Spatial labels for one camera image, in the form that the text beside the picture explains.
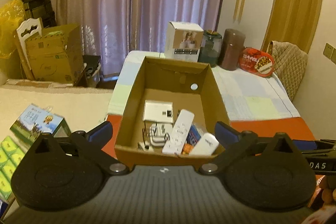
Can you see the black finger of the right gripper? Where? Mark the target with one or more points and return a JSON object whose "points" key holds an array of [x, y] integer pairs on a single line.
{"points": [[310, 145], [319, 154]]}

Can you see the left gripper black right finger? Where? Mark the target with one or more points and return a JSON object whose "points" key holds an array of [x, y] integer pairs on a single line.
{"points": [[239, 145]]}

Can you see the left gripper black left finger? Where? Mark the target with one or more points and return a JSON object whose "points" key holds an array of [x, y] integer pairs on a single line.
{"points": [[88, 145]]}

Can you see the white remote control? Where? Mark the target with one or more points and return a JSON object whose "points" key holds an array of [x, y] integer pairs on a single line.
{"points": [[179, 133]]}

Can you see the brown cardboard box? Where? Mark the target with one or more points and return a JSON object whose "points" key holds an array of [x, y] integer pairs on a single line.
{"points": [[161, 90]]}

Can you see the clear plastic packet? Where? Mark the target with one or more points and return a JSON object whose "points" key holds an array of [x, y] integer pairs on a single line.
{"points": [[195, 133]]}

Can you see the red cat figurine toy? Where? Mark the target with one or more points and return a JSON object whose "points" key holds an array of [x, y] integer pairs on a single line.
{"points": [[187, 148]]}

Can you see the white power adapter plug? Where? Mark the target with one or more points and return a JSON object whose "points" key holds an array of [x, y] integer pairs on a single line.
{"points": [[160, 132]]}

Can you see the person's right hand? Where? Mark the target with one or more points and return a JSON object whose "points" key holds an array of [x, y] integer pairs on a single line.
{"points": [[327, 186]]}

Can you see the red printed cardboard mat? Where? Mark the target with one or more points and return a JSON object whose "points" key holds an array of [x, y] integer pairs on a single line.
{"points": [[294, 127]]}

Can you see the milk carton box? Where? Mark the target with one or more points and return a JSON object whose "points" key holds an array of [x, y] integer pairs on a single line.
{"points": [[34, 121]]}

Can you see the white flat square box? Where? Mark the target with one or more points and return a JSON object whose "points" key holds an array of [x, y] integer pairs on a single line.
{"points": [[158, 111]]}

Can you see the green tissue pack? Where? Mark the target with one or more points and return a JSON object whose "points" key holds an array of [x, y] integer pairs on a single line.
{"points": [[11, 156]]}

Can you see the red oval food tin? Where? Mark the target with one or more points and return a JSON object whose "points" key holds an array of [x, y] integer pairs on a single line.
{"points": [[256, 62]]}

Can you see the stacked cardboard boxes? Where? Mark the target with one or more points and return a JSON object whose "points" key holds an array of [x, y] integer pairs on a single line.
{"points": [[56, 55]]}

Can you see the dark green glass jar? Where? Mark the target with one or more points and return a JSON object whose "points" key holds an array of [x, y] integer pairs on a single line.
{"points": [[210, 48]]}

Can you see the brown cylindrical canister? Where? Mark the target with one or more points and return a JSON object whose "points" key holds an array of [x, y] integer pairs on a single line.
{"points": [[232, 45]]}

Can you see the white product box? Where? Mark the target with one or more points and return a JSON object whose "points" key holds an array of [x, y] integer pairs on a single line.
{"points": [[183, 41]]}

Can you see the white carved wooden board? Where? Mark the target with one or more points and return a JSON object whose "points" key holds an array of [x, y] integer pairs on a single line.
{"points": [[27, 29]]}

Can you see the yellow plastic bag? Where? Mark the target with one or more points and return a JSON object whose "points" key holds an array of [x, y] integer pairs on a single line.
{"points": [[12, 15]]}

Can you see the wall switch plate pair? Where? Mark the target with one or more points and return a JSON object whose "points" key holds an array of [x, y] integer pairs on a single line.
{"points": [[330, 52]]}

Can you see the wooden wall strip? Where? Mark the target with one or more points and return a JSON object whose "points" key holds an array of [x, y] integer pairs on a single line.
{"points": [[238, 10]]}

